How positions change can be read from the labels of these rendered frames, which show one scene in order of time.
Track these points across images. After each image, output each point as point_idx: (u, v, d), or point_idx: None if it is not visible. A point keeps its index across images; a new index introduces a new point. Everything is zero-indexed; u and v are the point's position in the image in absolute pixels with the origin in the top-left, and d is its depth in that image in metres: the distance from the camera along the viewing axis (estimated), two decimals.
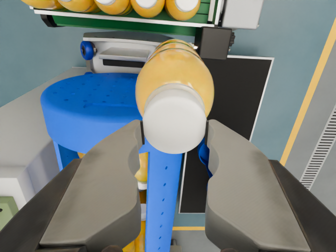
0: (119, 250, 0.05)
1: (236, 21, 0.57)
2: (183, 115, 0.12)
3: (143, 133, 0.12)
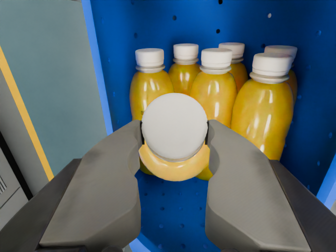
0: (119, 250, 0.05)
1: None
2: (183, 109, 0.12)
3: None
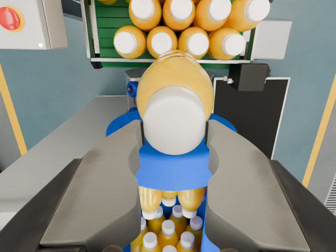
0: (119, 250, 0.05)
1: (264, 53, 0.62)
2: None
3: (143, 133, 0.12)
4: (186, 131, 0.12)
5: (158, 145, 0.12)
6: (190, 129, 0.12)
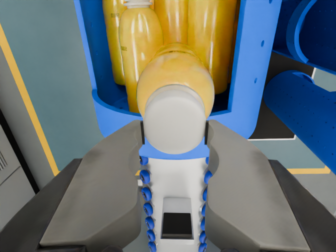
0: (119, 250, 0.05)
1: None
2: None
3: (143, 133, 0.12)
4: (186, 131, 0.12)
5: (158, 145, 0.13)
6: (190, 129, 0.12)
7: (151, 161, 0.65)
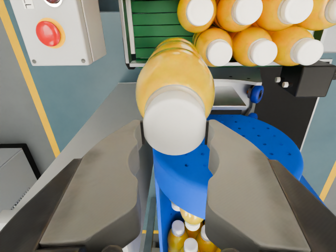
0: (119, 250, 0.05)
1: (323, 46, 0.53)
2: None
3: (143, 133, 0.12)
4: None
5: None
6: None
7: None
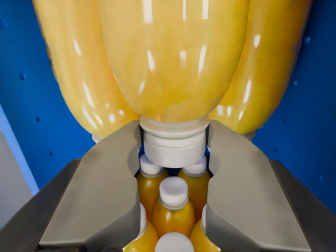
0: (119, 250, 0.05)
1: None
2: None
3: (143, 133, 0.12)
4: None
5: None
6: None
7: None
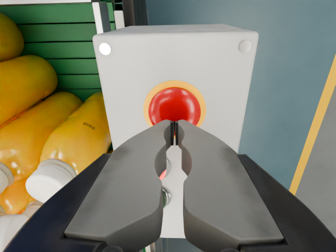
0: (119, 250, 0.05)
1: None
2: None
3: (173, 134, 0.12)
4: None
5: None
6: None
7: None
